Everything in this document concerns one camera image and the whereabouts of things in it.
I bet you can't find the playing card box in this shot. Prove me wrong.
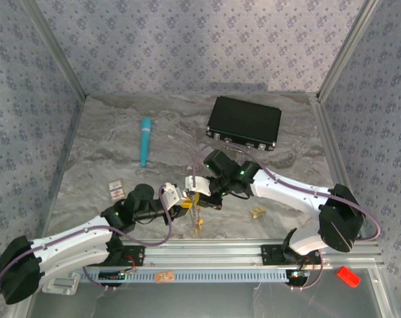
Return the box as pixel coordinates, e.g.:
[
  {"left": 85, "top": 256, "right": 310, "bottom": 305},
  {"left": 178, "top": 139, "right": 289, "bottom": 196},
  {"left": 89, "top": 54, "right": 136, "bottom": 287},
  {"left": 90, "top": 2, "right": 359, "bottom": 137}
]
[{"left": 107, "top": 178, "right": 126, "bottom": 202}]

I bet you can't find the thin purple base cable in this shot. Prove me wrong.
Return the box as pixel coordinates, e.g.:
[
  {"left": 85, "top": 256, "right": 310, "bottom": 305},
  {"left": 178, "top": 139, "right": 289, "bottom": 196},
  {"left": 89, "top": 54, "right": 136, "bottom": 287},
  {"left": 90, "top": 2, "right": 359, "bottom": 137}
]
[
  {"left": 291, "top": 253, "right": 324, "bottom": 292},
  {"left": 82, "top": 268, "right": 118, "bottom": 292}
]

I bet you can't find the teal pen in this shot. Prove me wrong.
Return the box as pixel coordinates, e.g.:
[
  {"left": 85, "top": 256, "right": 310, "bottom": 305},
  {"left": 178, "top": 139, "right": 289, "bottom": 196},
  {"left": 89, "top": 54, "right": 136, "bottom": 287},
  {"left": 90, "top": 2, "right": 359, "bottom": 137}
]
[{"left": 139, "top": 117, "right": 154, "bottom": 168}]

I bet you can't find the black ribbed case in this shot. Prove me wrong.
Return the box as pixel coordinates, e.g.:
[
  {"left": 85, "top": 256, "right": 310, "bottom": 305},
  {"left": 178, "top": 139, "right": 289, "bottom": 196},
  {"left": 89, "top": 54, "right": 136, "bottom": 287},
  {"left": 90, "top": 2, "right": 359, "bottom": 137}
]
[{"left": 205, "top": 95, "right": 283, "bottom": 153}]

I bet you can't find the aluminium frame side bar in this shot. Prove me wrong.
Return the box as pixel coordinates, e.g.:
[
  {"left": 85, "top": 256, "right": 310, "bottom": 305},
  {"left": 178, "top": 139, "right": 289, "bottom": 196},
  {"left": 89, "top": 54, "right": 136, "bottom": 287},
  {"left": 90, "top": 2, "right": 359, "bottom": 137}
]
[
  {"left": 38, "top": 95, "right": 86, "bottom": 242},
  {"left": 311, "top": 94, "right": 362, "bottom": 229}
]

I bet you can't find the aluminium frame post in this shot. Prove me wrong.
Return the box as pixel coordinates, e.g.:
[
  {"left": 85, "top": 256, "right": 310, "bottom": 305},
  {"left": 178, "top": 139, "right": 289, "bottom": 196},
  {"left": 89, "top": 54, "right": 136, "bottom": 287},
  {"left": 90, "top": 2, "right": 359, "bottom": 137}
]
[
  {"left": 21, "top": 0, "right": 89, "bottom": 102},
  {"left": 316, "top": 0, "right": 383, "bottom": 102}
]

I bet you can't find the red plastic block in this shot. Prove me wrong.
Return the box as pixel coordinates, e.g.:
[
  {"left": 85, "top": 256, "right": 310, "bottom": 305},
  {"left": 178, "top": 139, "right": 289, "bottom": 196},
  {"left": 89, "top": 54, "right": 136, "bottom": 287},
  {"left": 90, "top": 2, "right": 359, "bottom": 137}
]
[{"left": 336, "top": 266, "right": 362, "bottom": 288}]

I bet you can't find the grey slotted cable duct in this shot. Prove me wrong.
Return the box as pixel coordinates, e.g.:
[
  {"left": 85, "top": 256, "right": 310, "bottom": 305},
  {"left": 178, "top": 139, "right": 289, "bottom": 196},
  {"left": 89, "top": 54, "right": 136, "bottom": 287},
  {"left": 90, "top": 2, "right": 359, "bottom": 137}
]
[{"left": 79, "top": 266, "right": 307, "bottom": 284}]

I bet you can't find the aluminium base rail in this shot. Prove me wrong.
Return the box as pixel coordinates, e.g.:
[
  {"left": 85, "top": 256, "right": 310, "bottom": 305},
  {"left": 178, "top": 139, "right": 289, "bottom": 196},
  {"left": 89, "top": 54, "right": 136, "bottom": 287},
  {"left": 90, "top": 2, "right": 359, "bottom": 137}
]
[{"left": 122, "top": 240, "right": 385, "bottom": 266}]

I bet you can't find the silver keyring chain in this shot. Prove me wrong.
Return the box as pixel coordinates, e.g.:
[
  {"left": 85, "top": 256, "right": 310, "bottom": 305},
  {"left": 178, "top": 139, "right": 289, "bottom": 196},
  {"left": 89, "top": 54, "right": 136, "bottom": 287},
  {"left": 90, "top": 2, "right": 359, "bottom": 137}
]
[{"left": 188, "top": 195, "right": 204, "bottom": 237}]

